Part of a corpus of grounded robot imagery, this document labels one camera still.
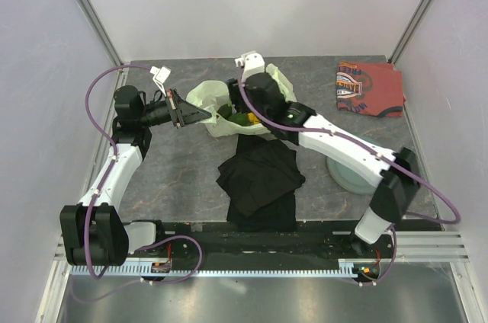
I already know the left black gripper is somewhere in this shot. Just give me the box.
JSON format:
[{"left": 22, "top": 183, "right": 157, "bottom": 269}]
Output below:
[{"left": 137, "top": 88, "right": 211, "bottom": 127}]

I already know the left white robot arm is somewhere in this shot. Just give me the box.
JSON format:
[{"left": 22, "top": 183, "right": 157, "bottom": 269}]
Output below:
[{"left": 59, "top": 85, "right": 212, "bottom": 278}]

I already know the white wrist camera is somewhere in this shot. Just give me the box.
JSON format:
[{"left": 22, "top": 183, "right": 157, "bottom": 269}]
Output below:
[
  {"left": 234, "top": 51, "right": 265, "bottom": 81},
  {"left": 149, "top": 66, "right": 171, "bottom": 96}
]

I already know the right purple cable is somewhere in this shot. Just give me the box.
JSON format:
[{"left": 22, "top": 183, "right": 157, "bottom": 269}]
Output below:
[{"left": 238, "top": 62, "right": 462, "bottom": 286}]

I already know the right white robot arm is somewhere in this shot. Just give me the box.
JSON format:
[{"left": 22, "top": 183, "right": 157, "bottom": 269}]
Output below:
[{"left": 226, "top": 72, "right": 420, "bottom": 257}]

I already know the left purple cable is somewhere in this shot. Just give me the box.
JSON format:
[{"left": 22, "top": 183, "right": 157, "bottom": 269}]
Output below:
[{"left": 70, "top": 63, "right": 156, "bottom": 304}]

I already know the green lime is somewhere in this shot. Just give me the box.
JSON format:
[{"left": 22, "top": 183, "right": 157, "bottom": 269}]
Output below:
[{"left": 227, "top": 113, "right": 252, "bottom": 126}]

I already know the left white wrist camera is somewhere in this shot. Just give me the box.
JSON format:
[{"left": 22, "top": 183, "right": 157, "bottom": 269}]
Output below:
[{"left": 149, "top": 66, "right": 171, "bottom": 96}]

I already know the light green plastic bag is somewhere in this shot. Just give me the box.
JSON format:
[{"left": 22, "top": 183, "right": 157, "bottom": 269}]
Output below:
[{"left": 186, "top": 63, "right": 297, "bottom": 138}]

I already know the yellow pear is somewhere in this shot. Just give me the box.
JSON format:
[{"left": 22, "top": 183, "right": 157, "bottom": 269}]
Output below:
[{"left": 246, "top": 112, "right": 261, "bottom": 125}]

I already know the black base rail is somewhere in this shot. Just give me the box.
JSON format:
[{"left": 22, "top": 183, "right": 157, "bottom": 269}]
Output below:
[{"left": 125, "top": 220, "right": 393, "bottom": 270}]

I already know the black folded cloth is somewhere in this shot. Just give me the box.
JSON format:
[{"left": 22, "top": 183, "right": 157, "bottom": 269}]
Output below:
[{"left": 217, "top": 135, "right": 306, "bottom": 232}]

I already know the green avocado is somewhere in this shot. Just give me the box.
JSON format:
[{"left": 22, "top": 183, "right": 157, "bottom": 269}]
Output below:
[{"left": 217, "top": 104, "right": 233, "bottom": 119}]

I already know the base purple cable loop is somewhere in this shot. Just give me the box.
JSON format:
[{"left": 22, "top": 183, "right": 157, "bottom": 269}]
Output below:
[{"left": 140, "top": 236, "right": 206, "bottom": 286}]

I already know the red printed t-shirt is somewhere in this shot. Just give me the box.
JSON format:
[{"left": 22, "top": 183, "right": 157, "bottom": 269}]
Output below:
[{"left": 335, "top": 61, "right": 406, "bottom": 118}]

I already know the grey-green round plate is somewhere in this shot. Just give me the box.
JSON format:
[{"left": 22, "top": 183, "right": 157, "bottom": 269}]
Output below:
[{"left": 326, "top": 157, "right": 381, "bottom": 196}]

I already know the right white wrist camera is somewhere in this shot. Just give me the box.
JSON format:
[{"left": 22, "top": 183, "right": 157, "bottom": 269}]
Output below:
[{"left": 234, "top": 51, "right": 265, "bottom": 81}]

